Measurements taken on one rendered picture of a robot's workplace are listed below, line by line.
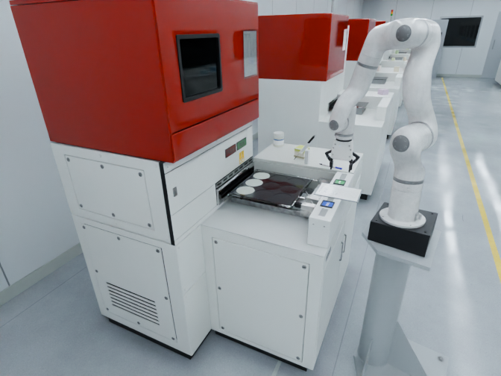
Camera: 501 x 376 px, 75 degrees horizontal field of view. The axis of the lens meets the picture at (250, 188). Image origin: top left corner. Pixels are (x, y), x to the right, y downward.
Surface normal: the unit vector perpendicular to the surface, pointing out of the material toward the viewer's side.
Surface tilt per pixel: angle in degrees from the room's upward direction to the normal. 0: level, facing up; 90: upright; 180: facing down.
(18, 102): 90
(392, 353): 90
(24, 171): 90
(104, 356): 0
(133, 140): 90
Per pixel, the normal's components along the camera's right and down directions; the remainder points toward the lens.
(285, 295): -0.44, 0.40
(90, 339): -0.02, -0.90
